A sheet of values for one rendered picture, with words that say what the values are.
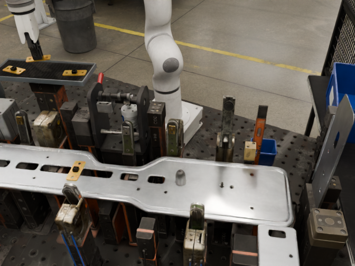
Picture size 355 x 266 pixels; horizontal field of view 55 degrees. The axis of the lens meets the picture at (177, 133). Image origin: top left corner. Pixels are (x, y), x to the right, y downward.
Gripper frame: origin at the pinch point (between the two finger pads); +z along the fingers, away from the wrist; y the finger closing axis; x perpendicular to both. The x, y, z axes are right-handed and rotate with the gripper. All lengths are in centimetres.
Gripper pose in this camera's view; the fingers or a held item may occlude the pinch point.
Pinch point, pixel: (36, 52)
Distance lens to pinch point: 134.8
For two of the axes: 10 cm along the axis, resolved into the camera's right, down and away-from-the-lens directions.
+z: 0.3, 7.6, 6.4
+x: 9.8, -1.4, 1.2
